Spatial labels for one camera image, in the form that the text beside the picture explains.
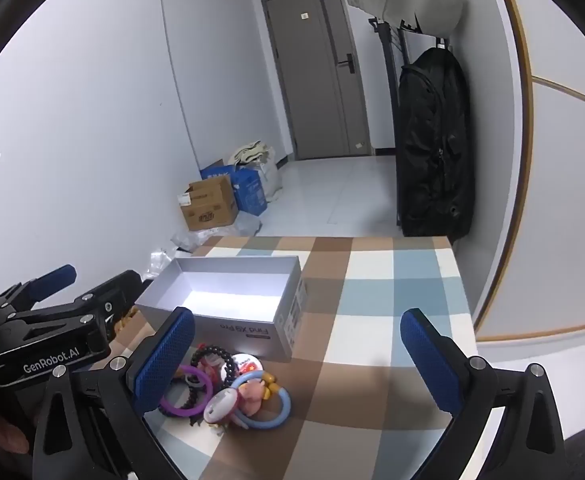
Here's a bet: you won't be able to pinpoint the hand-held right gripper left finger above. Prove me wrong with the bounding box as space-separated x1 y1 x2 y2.
32 306 196 480

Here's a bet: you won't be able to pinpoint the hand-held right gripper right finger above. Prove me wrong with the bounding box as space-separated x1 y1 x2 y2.
399 308 568 480

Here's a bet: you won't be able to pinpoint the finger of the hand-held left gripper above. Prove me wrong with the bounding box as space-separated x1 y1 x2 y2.
0 270 146 387
0 264 78 321

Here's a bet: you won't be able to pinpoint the purple ring bracelet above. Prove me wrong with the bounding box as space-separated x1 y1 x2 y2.
160 382 214 419

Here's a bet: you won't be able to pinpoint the round badge with red print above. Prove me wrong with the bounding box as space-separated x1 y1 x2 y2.
220 352 263 376

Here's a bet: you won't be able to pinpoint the pink pig toy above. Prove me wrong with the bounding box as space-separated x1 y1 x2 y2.
237 379 269 414

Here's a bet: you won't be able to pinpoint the orange bead charm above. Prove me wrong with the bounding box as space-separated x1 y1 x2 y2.
260 371 282 402

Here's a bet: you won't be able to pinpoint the grey cardboard box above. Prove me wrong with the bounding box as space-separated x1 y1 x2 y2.
135 255 308 361

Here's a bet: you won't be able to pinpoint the light blue ring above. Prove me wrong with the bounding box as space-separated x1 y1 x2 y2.
230 372 292 430

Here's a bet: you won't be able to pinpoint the person's left hand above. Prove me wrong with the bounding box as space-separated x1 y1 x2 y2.
0 412 32 461

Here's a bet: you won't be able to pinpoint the crumpled plastic bag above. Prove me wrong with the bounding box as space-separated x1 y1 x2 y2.
142 247 179 282

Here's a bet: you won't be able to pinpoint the checkered tablecloth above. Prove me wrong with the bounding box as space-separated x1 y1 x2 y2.
107 235 479 480

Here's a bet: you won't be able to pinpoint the brown cardboard box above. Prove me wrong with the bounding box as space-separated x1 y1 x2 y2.
177 174 240 232

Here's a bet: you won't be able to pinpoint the white plastic bags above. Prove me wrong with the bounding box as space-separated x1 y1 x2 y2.
170 210 263 253

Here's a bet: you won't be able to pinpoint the black backpack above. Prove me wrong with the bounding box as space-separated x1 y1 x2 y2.
397 47 475 241

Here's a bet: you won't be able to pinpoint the beige cloth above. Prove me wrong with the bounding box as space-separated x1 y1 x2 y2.
228 141 276 167

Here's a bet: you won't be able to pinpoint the white sack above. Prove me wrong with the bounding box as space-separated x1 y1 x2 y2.
255 150 284 203

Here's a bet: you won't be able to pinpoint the grey door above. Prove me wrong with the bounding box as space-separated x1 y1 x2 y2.
261 0 375 161

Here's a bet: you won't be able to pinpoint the black coat rack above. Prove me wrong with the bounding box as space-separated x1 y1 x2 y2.
369 17 408 226

